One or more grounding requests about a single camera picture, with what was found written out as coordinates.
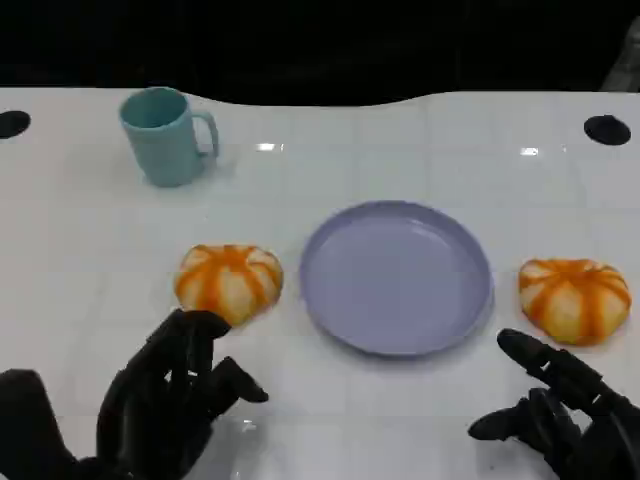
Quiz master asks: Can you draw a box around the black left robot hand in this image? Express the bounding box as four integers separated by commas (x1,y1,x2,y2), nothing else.
79,308,270,480

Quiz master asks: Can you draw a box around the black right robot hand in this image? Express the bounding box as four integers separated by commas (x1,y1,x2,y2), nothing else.
468,328,640,480

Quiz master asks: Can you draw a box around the orange and white bread roll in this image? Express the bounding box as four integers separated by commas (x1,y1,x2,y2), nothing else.
173,243,285,329
518,257,632,347

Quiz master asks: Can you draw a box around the lilac plate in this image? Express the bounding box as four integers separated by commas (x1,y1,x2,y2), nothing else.
298,200,496,359

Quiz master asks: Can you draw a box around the pale green mug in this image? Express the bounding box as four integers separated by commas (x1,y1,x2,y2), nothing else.
118,86,220,189

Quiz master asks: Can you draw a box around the black round table grommet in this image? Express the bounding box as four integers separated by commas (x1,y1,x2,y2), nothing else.
0,110,32,140
583,114,632,147

